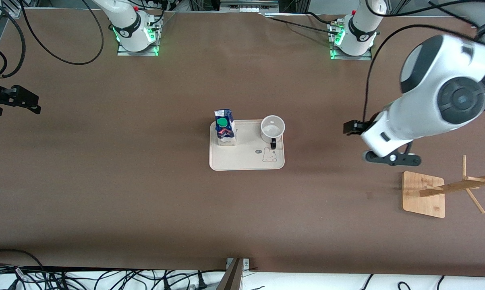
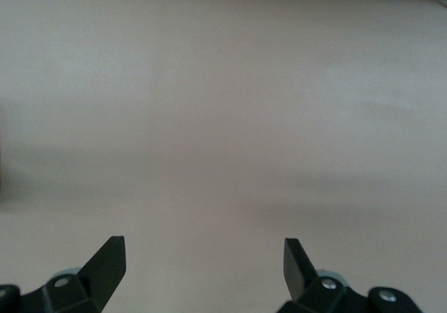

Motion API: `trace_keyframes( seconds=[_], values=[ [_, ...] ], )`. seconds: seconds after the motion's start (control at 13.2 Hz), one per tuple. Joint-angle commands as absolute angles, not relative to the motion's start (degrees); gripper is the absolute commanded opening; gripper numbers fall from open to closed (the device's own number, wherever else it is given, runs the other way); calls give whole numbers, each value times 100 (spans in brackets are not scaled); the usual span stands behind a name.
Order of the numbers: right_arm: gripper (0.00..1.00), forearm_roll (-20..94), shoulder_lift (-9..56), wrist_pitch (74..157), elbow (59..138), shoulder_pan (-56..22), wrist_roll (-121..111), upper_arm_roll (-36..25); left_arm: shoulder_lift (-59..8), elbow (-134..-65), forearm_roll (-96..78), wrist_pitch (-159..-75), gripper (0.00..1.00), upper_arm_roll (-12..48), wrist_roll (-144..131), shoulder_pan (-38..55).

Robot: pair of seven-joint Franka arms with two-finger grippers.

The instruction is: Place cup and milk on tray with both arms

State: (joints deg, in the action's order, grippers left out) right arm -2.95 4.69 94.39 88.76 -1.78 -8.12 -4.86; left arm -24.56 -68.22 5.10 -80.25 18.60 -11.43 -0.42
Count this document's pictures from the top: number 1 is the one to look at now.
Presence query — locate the white smiley face cup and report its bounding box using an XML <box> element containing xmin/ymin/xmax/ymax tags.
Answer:
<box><xmin>260</xmin><ymin>115</ymin><xmax>286</xmax><ymax>150</ymax></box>

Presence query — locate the blue white milk carton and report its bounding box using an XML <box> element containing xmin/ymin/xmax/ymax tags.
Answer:
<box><xmin>214</xmin><ymin>108</ymin><xmax>237</xmax><ymax>147</ymax></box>

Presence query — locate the beige rabbit print tray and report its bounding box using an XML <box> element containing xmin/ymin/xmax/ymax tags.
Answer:
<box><xmin>209</xmin><ymin>119</ymin><xmax>285</xmax><ymax>171</ymax></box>

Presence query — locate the aluminium corner profile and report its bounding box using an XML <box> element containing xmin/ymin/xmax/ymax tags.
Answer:
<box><xmin>3</xmin><ymin>0</ymin><xmax>39</xmax><ymax>19</ymax></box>

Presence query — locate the wooden mug stand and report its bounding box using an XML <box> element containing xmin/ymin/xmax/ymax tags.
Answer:
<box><xmin>402</xmin><ymin>155</ymin><xmax>485</xmax><ymax>218</ymax></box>

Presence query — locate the brown table cover mat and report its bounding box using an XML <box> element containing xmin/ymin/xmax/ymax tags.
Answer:
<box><xmin>0</xmin><ymin>8</ymin><xmax>485</xmax><ymax>278</ymax></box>

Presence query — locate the grey metal pole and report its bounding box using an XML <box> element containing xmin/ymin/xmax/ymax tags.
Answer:
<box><xmin>216</xmin><ymin>258</ymin><xmax>244</xmax><ymax>290</ymax></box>

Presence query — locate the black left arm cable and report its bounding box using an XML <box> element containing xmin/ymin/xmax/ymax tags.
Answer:
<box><xmin>363</xmin><ymin>0</ymin><xmax>485</xmax><ymax>123</ymax></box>

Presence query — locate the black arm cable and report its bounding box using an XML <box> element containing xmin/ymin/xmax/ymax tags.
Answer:
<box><xmin>363</xmin><ymin>0</ymin><xmax>485</xmax><ymax>123</ymax></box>
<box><xmin>0</xmin><ymin>0</ymin><xmax>105</xmax><ymax>79</ymax></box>

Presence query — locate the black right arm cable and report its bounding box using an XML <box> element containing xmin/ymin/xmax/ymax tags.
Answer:
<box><xmin>0</xmin><ymin>0</ymin><xmax>105</xmax><ymax>79</ymax></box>

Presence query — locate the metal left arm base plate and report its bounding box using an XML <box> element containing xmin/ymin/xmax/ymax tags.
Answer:
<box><xmin>330</xmin><ymin>24</ymin><xmax>373</xmax><ymax>61</ymax></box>

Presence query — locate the long black table cable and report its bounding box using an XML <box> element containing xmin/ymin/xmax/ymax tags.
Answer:
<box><xmin>261</xmin><ymin>12</ymin><xmax>342</xmax><ymax>36</ymax></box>

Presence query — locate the short black table cable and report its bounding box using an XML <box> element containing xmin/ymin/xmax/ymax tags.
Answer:
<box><xmin>305</xmin><ymin>11</ymin><xmax>344</xmax><ymax>27</ymax></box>

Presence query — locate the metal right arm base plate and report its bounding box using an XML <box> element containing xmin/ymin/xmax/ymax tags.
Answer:
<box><xmin>117</xmin><ymin>18</ymin><xmax>159</xmax><ymax>56</ymax></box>

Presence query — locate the aluminium frame rail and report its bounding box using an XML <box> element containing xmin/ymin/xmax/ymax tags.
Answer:
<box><xmin>220</xmin><ymin>0</ymin><xmax>279</xmax><ymax>12</ymax></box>

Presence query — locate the black cable bundle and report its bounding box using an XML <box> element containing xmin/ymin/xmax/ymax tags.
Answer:
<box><xmin>0</xmin><ymin>249</ymin><xmax>227</xmax><ymax>290</ymax></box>

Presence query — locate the small metal bracket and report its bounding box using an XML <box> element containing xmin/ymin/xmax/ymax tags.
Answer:
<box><xmin>226</xmin><ymin>258</ymin><xmax>251</xmax><ymax>271</ymax></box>

